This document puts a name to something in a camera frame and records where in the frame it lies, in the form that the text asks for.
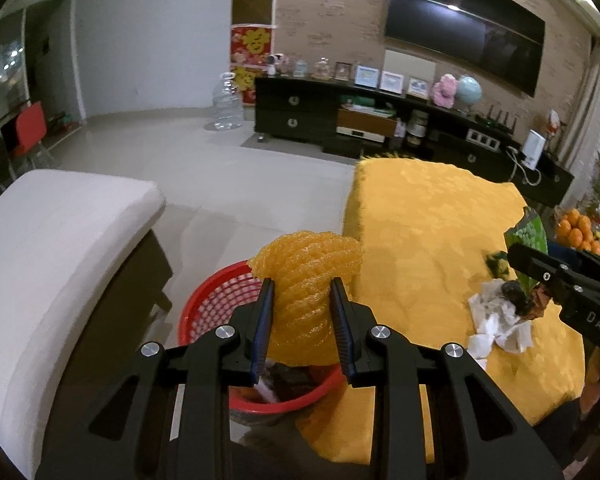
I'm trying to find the white picture frame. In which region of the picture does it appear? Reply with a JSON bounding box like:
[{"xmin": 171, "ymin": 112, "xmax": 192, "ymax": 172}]
[
  {"xmin": 354, "ymin": 65, "xmax": 380, "ymax": 89},
  {"xmin": 379, "ymin": 70, "xmax": 404, "ymax": 96}
]

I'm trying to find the clear large water bottle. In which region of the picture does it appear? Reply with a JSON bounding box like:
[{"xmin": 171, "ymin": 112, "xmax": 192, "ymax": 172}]
[{"xmin": 212, "ymin": 72, "xmax": 244, "ymax": 131}]

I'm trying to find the orange foam fruit net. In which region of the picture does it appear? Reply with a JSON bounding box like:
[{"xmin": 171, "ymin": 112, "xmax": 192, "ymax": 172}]
[{"xmin": 248, "ymin": 231, "xmax": 364, "ymax": 367}]

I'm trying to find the red chair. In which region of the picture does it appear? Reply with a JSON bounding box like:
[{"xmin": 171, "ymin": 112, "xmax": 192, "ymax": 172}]
[{"xmin": 14, "ymin": 102, "xmax": 47, "ymax": 157}]

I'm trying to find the yellow table cloth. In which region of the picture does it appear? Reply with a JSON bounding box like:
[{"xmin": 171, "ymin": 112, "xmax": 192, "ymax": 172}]
[{"xmin": 294, "ymin": 155, "xmax": 588, "ymax": 466}]

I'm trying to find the white cushioned seat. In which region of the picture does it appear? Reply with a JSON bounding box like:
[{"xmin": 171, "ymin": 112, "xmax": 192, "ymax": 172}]
[{"xmin": 0, "ymin": 169, "xmax": 166, "ymax": 479}]

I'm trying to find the light blue globe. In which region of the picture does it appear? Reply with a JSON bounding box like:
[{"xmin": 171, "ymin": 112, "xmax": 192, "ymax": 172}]
[{"xmin": 455, "ymin": 75, "xmax": 482, "ymax": 108}]

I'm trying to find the black plastic bag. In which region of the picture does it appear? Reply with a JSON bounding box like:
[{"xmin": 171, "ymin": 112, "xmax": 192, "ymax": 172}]
[{"xmin": 501, "ymin": 280, "xmax": 529, "ymax": 318}]

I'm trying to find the red festive poster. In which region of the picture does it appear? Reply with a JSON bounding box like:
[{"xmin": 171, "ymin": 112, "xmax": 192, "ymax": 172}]
[{"xmin": 230, "ymin": 24, "xmax": 274, "ymax": 106}]

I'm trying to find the red plastic mesh basket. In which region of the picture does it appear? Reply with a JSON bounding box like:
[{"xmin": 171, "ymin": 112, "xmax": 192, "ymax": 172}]
[{"xmin": 178, "ymin": 261, "xmax": 344, "ymax": 417}]

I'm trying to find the black tv cabinet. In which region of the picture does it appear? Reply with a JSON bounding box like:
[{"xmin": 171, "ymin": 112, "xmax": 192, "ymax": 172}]
[{"xmin": 254, "ymin": 77, "xmax": 573, "ymax": 207}]

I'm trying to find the white router box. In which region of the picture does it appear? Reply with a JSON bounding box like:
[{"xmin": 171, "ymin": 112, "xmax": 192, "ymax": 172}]
[{"xmin": 521, "ymin": 130, "xmax": 546, "ymax": 170}]

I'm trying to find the dark green wrapper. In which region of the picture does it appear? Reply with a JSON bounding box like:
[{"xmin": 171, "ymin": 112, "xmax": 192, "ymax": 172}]
[{"xmin": 486, "ymin": 252, "xmax": 510, "ymax": 281}]

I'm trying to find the green snack packet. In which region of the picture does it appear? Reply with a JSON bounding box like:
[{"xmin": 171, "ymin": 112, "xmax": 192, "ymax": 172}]
[{"xmin": 504, "ymin": 206, "xmax": 548, "ymax": 294}]

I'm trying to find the brown dried leaf wrapper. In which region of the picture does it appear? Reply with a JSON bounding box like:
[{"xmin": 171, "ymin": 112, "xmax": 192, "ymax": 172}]
[{"xmin": 519, "ymin": 284, "xmax": 552, "ymax": 320}]

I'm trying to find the white tissue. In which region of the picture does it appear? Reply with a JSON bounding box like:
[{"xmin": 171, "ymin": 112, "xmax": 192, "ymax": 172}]
[{"xmin": 467, "ymin": 278, "xmax": 533, "ymax": 370}]

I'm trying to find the pink plush toy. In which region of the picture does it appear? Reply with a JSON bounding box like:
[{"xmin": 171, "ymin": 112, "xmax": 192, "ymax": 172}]
[{"xmin": 431, "ymin": 74, "xmax": 457, "ymax": 110}]

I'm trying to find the black wall television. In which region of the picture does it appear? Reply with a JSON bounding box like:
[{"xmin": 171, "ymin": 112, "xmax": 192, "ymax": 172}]
[{"xmin": 385, "ymin": 0, "xmax": 545, "ymax": 96}]

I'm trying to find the bowl of oranges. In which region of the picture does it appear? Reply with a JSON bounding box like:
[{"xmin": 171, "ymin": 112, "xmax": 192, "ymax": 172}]
[{"xmin": 555, "ymin": 208, "xmax": 600, "ymax": 256}]

